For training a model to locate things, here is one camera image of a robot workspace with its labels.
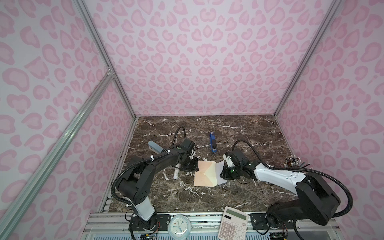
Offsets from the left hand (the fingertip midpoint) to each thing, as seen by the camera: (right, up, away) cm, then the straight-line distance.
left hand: (199, 167), depth 87 cm
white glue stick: (-13, -2, +1) cm, 13 cm away
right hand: (+12, -3, -4) cm, 13 cm away
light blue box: (-28, +11, +8) cm, 31 cm away
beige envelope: (+4, -5, +1) cm, 7 cm away
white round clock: (-9, -23, -18) cm, 31 cm away
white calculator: (+16, -22, -17) cm, 32 cm away
